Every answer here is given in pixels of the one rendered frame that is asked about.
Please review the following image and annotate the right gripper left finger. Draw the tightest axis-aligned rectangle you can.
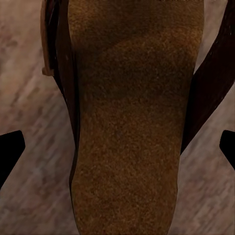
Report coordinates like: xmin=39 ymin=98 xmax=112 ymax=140
xmin=0 ymin=130 xmax=25 ymax=189

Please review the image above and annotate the sandal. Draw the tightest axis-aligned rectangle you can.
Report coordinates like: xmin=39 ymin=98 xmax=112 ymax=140
xmin=40 ymin=0 xmax=235 ymax=235

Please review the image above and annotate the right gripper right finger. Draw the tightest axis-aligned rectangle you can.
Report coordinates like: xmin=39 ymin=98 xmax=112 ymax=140
xmin=219 ymin=130 xmax=235 ymax=170

